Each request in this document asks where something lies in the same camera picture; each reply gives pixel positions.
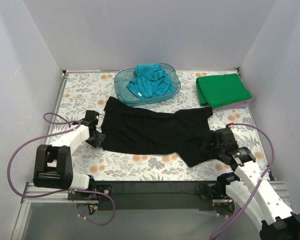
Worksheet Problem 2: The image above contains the clear blue plastic basket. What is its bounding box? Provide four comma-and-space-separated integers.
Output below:
114, 63, 181, 107

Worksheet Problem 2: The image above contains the teal t shirt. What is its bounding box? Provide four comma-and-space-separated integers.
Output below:
127, 63, 175, 100

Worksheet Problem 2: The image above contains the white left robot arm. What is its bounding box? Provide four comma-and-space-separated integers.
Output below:
33, 110, 105, 200

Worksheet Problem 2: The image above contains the folded lilac t shirt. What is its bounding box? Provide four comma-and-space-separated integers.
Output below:
214, 99, 251, 110

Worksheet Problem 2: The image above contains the folded green t shirt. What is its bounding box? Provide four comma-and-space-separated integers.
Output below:
196, 73, 252, 109

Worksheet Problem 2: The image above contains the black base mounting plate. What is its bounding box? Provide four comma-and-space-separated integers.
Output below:
67, 180, 238, 213

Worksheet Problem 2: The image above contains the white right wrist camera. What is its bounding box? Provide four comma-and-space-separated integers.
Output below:
226, 122, 241, 140

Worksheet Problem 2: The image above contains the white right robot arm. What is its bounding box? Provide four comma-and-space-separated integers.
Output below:
201, 123, 300, 240

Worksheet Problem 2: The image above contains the floral table mat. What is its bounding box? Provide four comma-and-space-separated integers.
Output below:
57, 70, 271, 181

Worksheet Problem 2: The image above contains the black t shirt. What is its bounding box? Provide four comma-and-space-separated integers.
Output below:
101, 97, 216, 168

